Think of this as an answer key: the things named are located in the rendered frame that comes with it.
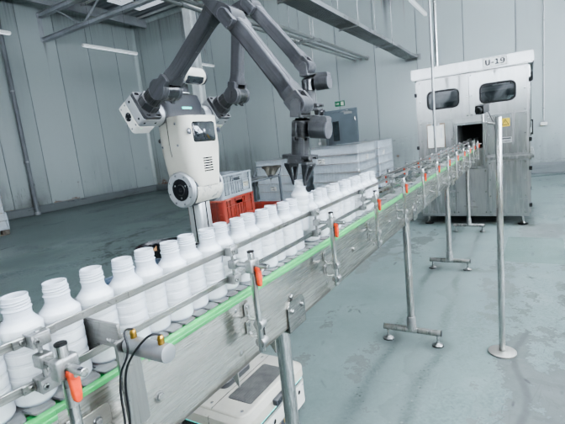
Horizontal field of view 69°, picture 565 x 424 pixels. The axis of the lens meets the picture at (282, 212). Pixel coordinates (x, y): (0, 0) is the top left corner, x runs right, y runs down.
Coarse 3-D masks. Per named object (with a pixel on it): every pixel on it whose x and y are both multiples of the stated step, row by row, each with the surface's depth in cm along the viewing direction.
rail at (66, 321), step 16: (384, 176) 226; (416, 176) 260; (320, 208) 140; (288, 224) 121; (208, 256) 91; (272, 256) 114; (176, 272) 82; (240, 272) 101; (144, 288) 76; (208, 288) 91; (112, 304) 70; (176, 304) 83; (64, 320) 63; (80, 320) 65; (160, 320) 79; (96, 352) 67
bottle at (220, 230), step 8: (216, 224) 102; (224, 224) 100; (216, 232) 99; (224, 232) 100; (216, 240) 99; (224, 240) 99; (232, 240) 101; (224, 256) 99; (224, 264) 99; (224, 272) 100; (232, 288) 101
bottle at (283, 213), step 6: (282, 204) 123; (282, 210) 123; (288, 210) 124; (282, 216) 123; (288, 216) 123; (282, 222) 123; (282, 228) 123; (288, 228) 123; (294, 228) 125; (288, 234) 124; (294, 234) 125; (288, 240) 124; (294, 240) 125; (294, 246) 125; (288, 252) 124; (294, 252) 125
